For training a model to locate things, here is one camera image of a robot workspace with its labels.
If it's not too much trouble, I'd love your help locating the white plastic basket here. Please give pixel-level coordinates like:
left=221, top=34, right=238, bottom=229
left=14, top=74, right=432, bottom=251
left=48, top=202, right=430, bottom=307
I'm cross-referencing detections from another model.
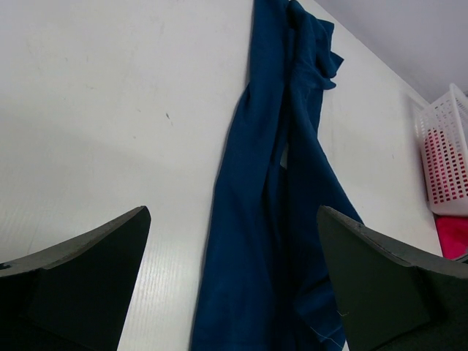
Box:
left=414, top=83, right=467, bottom=217

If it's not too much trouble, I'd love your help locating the pink t shirt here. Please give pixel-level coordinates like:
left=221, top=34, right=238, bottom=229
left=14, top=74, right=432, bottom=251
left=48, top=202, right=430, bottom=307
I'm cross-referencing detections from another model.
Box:
left=435, top=216, right=467, bottom=260

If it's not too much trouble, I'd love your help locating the blue printed t shirt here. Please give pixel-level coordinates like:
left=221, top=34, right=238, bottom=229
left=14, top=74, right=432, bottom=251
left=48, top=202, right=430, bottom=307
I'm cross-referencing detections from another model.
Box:
left=191, top=1, right=358, bottom=350

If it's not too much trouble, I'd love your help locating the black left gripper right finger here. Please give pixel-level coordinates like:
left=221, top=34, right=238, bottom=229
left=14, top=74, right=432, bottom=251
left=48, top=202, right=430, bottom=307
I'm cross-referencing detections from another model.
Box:
left=317, top=206, right=467, bottom=350

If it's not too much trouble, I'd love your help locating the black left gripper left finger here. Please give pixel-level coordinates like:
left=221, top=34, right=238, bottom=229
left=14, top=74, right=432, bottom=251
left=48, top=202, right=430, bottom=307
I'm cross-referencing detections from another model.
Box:
left=1, top=206, right=151, bottom=350

